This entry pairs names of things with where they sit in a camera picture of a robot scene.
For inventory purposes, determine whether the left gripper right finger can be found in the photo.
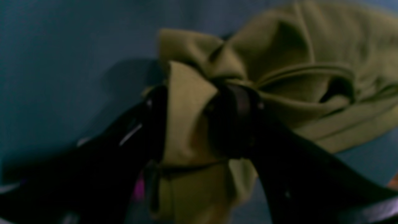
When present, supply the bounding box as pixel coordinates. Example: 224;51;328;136
207;84;397;224

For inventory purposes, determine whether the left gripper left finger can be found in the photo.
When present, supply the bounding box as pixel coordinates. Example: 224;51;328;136
1;86;168;224

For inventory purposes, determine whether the olive green t-shirt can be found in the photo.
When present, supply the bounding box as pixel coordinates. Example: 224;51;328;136
150;0;398;224

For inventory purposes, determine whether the pink tube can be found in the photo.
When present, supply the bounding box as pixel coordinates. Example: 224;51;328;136
131;178;145;202

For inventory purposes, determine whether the blue table cloth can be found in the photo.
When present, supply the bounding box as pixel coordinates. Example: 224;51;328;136
1;0;397;224

